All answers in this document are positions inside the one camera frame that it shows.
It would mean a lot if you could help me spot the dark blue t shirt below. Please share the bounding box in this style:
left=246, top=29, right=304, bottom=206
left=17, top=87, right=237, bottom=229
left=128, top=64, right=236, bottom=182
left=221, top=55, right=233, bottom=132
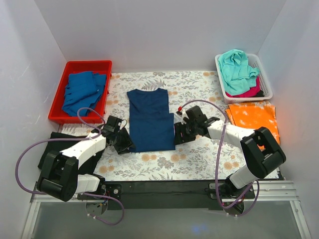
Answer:
left=127, top=88, right=175, bottom=152

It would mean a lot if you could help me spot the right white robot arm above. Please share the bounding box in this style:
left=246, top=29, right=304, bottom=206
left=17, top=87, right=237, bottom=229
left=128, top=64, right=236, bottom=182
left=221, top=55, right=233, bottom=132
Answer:
left=174, top=106, right=286, bottom=198

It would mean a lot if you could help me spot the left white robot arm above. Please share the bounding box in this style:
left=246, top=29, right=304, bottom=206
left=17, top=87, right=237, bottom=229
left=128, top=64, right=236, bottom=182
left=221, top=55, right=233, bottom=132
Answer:
left=37, top=116, right=135, bottom=202

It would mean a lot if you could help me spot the floral table mat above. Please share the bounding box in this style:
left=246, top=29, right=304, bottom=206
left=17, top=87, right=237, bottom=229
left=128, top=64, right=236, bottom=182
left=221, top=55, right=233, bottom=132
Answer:
left=47, top=71, right=280, bottom=182

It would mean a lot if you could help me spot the black folded shirt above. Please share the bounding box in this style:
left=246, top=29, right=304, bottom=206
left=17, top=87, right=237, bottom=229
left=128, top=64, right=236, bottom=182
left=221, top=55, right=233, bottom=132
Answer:
left=38, top=132, right=104, bottom=175

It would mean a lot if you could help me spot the orange tie-dye folded shirt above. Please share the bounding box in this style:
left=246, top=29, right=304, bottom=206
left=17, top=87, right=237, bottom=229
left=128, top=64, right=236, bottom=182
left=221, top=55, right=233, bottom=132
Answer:
left=226, top=101, right=280, bottom=144

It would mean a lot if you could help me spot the blue shirt in red bin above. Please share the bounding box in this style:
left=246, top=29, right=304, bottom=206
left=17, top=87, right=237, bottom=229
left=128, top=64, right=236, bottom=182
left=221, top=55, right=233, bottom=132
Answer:
left=62, top=71, right=107, bottom=117

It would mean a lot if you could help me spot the teal t shirt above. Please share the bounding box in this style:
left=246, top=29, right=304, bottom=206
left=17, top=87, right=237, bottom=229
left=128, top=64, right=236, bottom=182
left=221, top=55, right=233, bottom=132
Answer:
left=217, top=49, right=260, bottom=96

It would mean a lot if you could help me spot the magenta shirt in basket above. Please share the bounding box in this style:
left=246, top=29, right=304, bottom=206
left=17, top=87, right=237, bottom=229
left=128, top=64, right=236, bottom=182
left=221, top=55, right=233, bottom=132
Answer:
left=232, top=76, right=261, bottom=98

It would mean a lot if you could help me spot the red plastic bin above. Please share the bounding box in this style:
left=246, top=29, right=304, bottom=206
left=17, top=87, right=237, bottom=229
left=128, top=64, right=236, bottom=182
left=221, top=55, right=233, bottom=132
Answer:
left=48, top=60, right=112, bottom=124

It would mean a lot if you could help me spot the white plastic basket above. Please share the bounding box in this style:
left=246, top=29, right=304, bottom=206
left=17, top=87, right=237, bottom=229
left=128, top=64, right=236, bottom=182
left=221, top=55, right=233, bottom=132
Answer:
left=215, top=53, right=273, bottom=105

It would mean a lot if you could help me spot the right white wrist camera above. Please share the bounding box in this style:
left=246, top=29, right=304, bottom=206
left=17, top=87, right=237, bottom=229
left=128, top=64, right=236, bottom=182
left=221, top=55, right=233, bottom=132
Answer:
left=176, top=107, right=188, bottom=124

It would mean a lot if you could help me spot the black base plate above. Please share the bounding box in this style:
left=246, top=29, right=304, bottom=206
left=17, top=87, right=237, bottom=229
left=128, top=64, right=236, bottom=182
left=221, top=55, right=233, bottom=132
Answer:
left=77, top=179, right=256, bottom=211

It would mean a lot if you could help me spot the aluminium mounting rail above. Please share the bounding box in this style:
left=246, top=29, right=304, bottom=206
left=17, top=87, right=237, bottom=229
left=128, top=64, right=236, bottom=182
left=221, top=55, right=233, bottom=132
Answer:
left=22, top=180, right=311, bottom=239

